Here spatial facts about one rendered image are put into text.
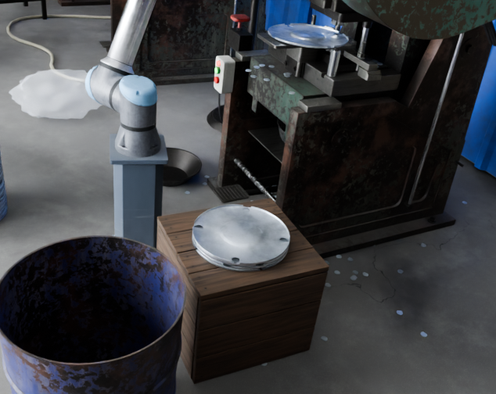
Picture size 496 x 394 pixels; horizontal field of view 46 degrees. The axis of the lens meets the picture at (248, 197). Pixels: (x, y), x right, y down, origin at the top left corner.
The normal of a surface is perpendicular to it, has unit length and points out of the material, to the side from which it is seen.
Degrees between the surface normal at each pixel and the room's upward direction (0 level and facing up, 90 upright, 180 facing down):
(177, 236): 0
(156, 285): 88
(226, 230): 0
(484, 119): 90
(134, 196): 90
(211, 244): 0
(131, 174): 90
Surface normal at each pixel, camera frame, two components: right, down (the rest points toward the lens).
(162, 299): -0.67, 0.30
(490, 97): -0.88, 0.17
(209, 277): 0.11, -0.84
